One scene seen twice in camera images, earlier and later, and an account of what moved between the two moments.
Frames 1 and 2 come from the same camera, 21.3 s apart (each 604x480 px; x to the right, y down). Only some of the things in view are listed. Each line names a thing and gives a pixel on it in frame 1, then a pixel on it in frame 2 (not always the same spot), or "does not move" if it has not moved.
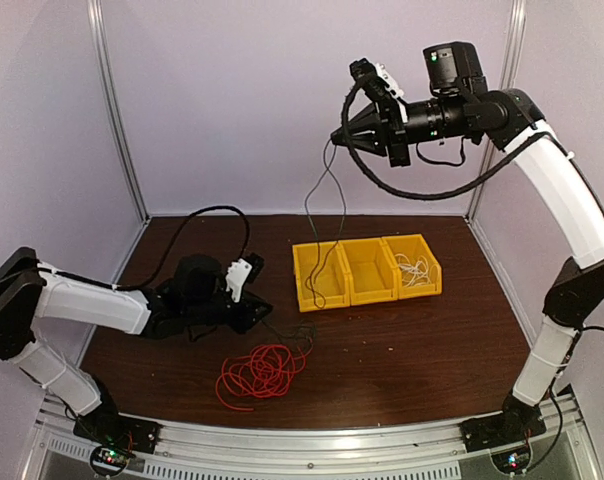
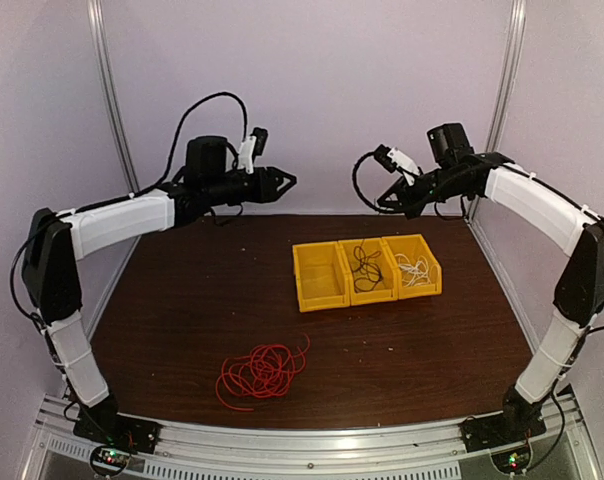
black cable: (314, 293) → (368, 274)
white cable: (412, 274) does not move
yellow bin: (418, 271) does not move
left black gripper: (244, 320) → (266, 184)
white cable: (415, 275) does not move
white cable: (416, 272) does not move
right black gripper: (379, 139) → (407, 204)
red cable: (266, 373) does not move
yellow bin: (322, 275) does not move
